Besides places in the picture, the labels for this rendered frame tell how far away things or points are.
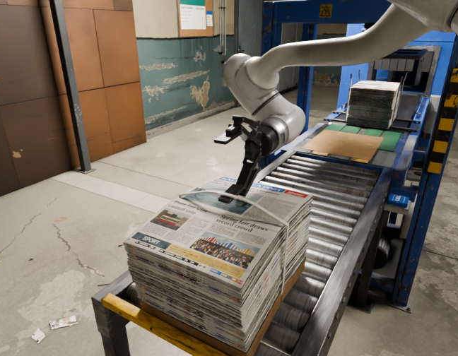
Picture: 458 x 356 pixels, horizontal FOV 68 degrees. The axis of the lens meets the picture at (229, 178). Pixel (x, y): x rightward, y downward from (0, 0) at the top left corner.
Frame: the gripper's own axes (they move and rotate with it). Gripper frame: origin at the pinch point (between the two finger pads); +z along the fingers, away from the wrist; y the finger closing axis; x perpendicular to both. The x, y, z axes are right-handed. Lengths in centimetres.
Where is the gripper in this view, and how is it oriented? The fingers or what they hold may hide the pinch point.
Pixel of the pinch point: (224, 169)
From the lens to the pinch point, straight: 74.7
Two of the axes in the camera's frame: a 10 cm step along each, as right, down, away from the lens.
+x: -8.6, -1.9, 4.8
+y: 0.6, 8.9, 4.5
